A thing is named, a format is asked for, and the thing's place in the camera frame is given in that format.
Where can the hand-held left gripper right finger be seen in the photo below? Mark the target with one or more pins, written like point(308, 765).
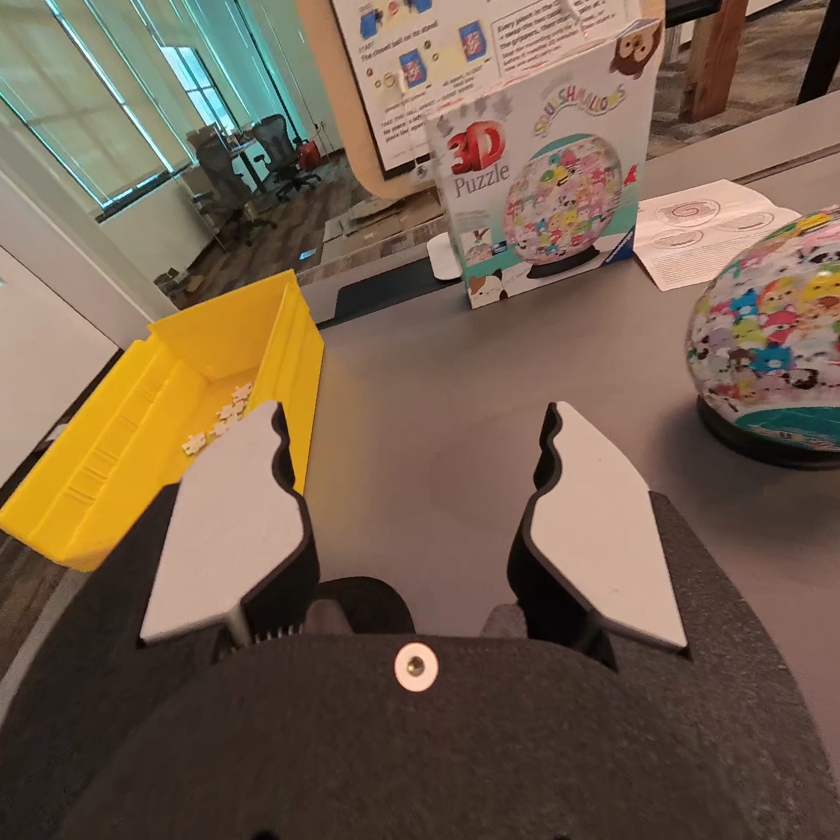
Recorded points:
point(604, 538)

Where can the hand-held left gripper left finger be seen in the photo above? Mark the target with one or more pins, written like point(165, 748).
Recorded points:
point(223, 525)

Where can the pile of white puzzle pieces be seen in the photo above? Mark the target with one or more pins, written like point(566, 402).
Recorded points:
point(195, 445)

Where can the yellow plastic bin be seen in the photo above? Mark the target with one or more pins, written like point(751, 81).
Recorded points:
point(131, 407)

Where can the black ball stand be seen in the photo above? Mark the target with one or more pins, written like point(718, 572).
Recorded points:
point(754, 449)

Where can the colourful puzzle ball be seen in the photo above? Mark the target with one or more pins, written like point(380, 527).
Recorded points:
point(774, 328)

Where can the puzzle box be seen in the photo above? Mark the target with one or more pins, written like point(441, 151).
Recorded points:
point(558, 131)

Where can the folded instruction leaflet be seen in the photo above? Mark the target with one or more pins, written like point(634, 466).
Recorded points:
point(709, 236)

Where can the white board stand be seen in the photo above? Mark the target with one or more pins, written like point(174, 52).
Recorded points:
point(443, 259)

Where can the flat cardboard sheet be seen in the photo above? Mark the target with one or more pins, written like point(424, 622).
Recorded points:
point(380, 220)

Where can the black mesh office chair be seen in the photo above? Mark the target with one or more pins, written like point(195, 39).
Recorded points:
point(220, 164)
point(275, 141)

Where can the red container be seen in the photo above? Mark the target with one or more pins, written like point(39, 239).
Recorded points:
point(310, 154)

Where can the large window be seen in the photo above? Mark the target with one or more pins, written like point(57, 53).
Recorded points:
point(65, 98)

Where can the wooden display board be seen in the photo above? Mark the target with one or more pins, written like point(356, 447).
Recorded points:
point(318, 52)

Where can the printed instruction sheet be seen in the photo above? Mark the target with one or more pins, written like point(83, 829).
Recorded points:
point(420, 39)

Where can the wooden post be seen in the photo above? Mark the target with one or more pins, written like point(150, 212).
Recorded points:
point(712, 65)

